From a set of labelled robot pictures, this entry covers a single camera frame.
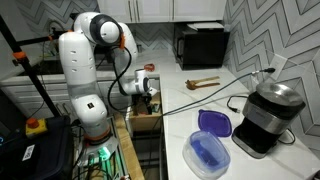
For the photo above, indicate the black microwave oven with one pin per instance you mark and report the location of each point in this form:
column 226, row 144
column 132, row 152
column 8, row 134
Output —
column 202, row 49

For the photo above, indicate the dark wooden spoon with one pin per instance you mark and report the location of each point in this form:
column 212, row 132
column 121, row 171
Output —
column 194, row 86

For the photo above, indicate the green card packet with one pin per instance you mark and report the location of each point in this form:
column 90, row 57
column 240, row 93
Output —
column 155, row 108

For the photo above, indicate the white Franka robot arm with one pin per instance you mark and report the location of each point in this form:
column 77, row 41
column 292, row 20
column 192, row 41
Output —
column 76, row 48

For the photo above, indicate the black coffee maker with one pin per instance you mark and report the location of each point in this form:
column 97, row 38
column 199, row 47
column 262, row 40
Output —
column 268, row 112

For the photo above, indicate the black tripod pole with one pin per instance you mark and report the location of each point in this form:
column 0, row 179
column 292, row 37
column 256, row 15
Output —
column 22, row 59

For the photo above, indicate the clear plastic food container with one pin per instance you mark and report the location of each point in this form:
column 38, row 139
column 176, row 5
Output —
column 205, row 155

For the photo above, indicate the white upper cabinets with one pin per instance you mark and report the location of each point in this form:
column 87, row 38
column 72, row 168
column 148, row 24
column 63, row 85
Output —
column 151, row 11

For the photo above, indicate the red heart cookie cutter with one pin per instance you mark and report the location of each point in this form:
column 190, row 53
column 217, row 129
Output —
column 149, row 67

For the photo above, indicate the yellow emergency stop box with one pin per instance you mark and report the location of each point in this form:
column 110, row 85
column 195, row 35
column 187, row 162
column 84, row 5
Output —
column 35, row 127

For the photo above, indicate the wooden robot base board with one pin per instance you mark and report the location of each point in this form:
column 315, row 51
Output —
column 129, row 153

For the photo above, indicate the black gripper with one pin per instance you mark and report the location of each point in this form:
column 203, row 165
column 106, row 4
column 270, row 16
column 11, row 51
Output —
column 147, row 102

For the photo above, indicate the white drawer with gold handle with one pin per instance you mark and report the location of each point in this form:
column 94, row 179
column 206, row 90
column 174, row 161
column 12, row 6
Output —
column 137, row 119

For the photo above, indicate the white tray on microwave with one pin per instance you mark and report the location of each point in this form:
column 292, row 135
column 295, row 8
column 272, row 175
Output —
column 206, row 26

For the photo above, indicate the white wall outlet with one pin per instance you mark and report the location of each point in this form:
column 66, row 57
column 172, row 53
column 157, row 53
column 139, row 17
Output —
column 277, row 63

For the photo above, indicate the purple container lid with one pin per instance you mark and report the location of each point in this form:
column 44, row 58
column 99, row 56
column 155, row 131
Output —
column 214, row 122

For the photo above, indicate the light wooden spoon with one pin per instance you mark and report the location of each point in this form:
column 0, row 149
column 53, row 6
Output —
column 193, row 82

